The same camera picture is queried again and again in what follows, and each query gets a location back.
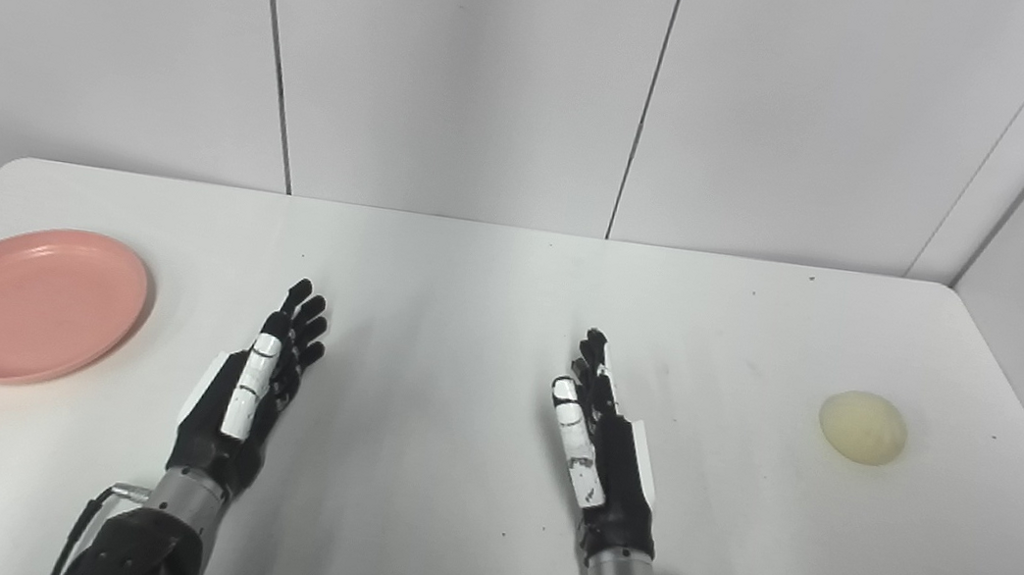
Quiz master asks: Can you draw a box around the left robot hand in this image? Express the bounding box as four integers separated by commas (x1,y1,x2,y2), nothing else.
164,263,335,505

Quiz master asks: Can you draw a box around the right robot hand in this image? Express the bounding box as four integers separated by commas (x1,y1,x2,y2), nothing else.
530,324,683,566

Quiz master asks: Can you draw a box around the pink round plate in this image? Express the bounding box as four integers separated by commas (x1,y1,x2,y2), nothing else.
0,220,156,403

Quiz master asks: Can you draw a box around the cream steamed bun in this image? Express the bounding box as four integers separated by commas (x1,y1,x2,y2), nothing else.
813,386,913,471

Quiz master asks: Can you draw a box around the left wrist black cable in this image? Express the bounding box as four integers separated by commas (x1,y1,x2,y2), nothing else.
48,476,151,575

